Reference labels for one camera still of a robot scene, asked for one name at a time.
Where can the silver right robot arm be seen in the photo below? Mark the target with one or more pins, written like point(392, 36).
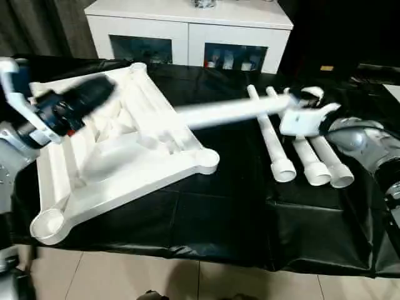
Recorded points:
point(365, 143)

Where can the white sheet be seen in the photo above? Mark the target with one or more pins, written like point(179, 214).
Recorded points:
point(393, 92)

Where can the small red white figure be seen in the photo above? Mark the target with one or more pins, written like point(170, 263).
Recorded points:
point(211, 62)

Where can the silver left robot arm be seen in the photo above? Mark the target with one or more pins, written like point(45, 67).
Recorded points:
point(12, 156)

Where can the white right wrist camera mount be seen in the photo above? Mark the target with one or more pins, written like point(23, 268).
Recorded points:
point(301, 120)

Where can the grey crumpled bundle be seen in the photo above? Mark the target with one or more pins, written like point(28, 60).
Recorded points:
point(203, 3)

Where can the white cabinet with glass doors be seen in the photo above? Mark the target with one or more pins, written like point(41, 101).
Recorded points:
point(187, 31)

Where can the small yellow box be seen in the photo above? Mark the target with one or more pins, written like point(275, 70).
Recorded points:
point(326, 67)

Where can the grey curtain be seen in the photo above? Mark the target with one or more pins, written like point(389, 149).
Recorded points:
point(37, 28)

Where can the white plastic table leg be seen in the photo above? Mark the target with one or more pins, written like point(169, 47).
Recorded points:
point(225, 112)
point(309, 159)
point(275, 147)
point(331, 162)

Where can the black mat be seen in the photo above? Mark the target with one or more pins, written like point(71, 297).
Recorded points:
point(218, 203)

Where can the black metal stand foot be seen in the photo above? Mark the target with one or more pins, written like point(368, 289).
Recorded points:
point(30, 259)

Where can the black right robot foot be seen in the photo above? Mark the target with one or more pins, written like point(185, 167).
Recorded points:
point(237, 297)

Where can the white jar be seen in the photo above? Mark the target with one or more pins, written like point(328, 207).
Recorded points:
point(248, 65)
point(228, 62)

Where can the white plastic table top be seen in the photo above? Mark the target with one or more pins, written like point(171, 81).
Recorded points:
point(125, 150)

